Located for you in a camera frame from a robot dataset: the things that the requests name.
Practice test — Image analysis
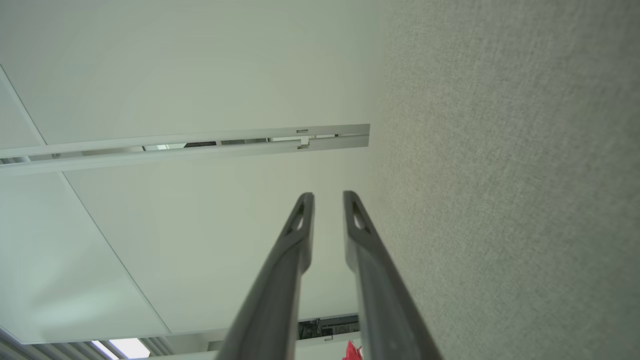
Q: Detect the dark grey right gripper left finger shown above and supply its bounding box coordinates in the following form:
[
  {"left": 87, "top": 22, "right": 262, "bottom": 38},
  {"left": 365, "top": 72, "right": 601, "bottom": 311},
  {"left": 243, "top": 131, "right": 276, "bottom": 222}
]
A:
[{"left": 215, "top": 192, "right": 316, "bottom": 360}]

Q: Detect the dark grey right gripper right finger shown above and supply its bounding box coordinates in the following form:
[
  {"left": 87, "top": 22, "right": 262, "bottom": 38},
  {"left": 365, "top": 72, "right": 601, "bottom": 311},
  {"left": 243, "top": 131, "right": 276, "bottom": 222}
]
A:
[{"left": 342, "top": 190, "right": 444, "bottom": 360}]

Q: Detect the dark open ceiling hatch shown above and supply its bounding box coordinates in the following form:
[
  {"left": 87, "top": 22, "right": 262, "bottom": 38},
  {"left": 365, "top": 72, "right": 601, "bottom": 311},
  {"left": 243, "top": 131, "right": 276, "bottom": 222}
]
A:
[{"left": 298, "top": 315, "right": 360, "bottom": 341}]

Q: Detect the bright ceiling light panel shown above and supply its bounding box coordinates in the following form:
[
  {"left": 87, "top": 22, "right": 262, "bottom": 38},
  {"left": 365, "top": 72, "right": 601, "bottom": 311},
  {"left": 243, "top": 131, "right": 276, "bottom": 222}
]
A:
[{"left": 91, "top": 338, "right": 151, "bottom": 360}]

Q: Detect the grey fabric sofa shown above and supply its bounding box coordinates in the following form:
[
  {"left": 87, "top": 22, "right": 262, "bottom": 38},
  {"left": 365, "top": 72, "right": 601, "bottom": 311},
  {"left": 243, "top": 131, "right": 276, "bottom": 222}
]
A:
[{"left": 369, "top": 0, "right": 640, "bottom": 360}]

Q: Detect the white slotted rail fixture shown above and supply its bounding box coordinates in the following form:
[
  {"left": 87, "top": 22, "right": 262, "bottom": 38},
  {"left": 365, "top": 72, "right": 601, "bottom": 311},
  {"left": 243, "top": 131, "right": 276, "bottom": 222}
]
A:
[{"left": 0, "top": 123, "right": 371, "bottom": 176}]

